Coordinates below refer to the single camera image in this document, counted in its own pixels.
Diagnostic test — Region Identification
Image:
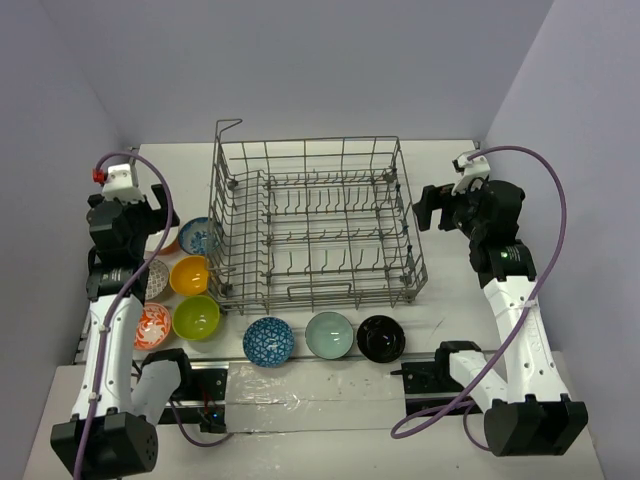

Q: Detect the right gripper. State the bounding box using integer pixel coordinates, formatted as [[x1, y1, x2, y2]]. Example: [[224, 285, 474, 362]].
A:
[[413, 179, 488, 240]]

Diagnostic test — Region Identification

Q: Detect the orange bowl white inside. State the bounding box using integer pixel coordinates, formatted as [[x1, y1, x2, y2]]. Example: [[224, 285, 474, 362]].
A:
[[145, 227, 179, 255]]

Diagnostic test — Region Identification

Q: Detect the blue floral bowl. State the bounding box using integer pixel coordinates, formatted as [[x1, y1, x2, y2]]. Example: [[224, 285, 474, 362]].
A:
[[178, 217, 220, 256]]

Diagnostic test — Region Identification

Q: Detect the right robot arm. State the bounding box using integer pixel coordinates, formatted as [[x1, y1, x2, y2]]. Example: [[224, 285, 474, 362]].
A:
[[413, 180, 588, 457]]

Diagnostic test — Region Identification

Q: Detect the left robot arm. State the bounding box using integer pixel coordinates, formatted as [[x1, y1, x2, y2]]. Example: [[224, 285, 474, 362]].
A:
[[50, 184, 196, 479]]

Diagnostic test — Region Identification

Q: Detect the grey patterned bowl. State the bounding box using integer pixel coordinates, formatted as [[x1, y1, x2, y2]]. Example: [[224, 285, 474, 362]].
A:
[[145, 259, 170, 301]]

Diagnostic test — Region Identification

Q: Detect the yellow-orange bowl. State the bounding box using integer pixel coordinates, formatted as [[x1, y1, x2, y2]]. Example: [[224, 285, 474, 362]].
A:
[[169, 255, 208, 296]]

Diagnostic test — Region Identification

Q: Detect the lime green bowl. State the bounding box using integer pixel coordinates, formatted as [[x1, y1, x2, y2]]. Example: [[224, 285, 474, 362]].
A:
[[172, 295, 221, 341]]

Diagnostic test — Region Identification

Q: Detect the orange white patterned bowl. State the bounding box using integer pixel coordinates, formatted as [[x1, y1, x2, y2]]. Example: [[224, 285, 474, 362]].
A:
[[134, 303, 172, 351]]

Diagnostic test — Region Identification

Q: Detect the black glossy bowl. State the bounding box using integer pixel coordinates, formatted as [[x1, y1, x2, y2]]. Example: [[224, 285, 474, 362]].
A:
[[356, 315, 406, 364]]

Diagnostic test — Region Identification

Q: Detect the blue triangle pattern bowl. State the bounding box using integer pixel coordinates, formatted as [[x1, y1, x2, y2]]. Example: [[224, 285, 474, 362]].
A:
[[243, 317, 295, 368]]

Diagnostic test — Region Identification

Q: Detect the light teal bowl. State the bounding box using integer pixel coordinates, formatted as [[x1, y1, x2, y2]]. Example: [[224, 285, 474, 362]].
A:
[[305, 312, 354, 360]]

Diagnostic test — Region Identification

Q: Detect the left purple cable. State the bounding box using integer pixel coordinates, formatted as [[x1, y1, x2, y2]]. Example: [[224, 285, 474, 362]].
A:
[[72, 150, 236, 480]]

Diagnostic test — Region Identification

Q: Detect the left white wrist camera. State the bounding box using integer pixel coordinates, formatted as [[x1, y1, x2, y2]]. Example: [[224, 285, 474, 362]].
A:
[[92, 163, 144, 204]]

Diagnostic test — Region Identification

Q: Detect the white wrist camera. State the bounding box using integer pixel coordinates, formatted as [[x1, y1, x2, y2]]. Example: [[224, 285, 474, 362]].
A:
[[451, 151, 490, 195], [92, 163, 144, 204]]

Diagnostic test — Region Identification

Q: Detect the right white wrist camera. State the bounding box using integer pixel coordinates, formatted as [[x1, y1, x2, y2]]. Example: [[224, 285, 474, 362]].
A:
[[451, 151, 490, 195]]

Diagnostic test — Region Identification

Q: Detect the grey wire dish rack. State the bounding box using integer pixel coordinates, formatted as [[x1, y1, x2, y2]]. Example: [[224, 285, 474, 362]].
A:
[[205, 119, 428, 315]]

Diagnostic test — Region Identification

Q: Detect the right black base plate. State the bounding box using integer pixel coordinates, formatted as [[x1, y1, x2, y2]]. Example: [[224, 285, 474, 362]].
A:
[[391, 348, 506, 416]]

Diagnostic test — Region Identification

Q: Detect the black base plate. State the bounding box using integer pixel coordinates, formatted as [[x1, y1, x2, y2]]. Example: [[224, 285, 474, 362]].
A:
[[391, 348, 506, 416], [130, 362, 230, 434]]

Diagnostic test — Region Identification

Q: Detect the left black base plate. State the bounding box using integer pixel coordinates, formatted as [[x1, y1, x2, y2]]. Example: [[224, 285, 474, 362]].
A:
[[130, 362, 230, 434]]

